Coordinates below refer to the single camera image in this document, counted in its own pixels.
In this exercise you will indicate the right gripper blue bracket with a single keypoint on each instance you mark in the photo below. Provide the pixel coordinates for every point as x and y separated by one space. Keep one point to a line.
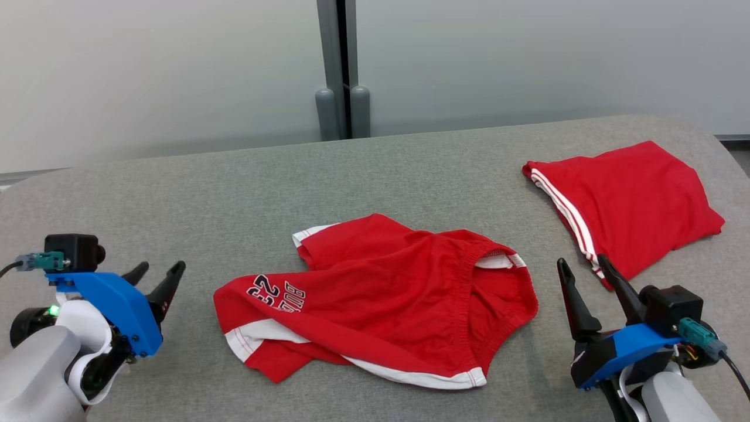
627 349

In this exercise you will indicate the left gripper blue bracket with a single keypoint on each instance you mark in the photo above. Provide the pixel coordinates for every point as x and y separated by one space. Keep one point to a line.
123 310

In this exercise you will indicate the red basketball jersey white trim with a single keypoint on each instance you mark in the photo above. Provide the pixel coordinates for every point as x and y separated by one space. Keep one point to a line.
633 199

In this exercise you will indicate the red basketball shorts white trim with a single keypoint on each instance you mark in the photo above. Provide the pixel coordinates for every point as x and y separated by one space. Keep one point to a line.
398 293

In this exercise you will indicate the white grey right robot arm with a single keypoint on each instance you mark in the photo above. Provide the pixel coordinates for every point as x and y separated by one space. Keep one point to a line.
679 398

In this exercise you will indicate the grey rounded partition foot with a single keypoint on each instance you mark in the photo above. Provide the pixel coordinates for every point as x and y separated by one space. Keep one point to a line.
326 114
360 111

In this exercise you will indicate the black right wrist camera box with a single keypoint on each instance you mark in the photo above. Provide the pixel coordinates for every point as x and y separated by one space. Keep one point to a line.
674 308

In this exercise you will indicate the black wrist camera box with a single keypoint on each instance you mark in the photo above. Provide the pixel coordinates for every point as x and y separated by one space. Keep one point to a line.
73 251
674 308

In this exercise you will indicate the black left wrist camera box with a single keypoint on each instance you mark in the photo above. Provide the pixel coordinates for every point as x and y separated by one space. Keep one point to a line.
73 251

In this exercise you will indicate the grey partition base rail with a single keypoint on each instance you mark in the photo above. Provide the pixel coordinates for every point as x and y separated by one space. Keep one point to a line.
732 138
35 177

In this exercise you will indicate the grey partition post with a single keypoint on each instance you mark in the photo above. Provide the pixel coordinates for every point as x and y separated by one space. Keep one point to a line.
337 41

